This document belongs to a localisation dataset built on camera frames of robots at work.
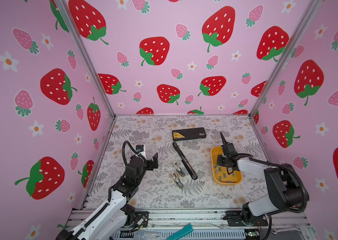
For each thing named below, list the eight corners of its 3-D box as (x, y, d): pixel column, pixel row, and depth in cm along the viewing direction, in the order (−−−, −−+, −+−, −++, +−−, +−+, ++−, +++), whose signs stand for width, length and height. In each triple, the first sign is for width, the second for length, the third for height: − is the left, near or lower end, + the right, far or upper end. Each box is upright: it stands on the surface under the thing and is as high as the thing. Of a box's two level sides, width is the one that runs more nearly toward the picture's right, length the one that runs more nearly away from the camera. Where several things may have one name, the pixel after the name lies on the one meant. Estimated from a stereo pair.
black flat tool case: (173, 141, 107) (173, 139, 105) (171, 132, 113) (171, 130, 111) (206, 137, 109) (206, 135, 107) (203, 128, 115) (203, 126, 113)
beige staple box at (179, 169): (182, 177, 90) (182, 174, 86) (173, 167, 94) (173, 163, 90) (185, 175, 91) (186, 171, 87) (176, 165, 95) (176, 161, 91)
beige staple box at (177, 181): (180, 189, 86) (180, 186, 81) (171, 177, 90) (171, 173, 86) (183, 187, 87) (184, 183, 82) (174, 175, 91) (174, 171, 87)
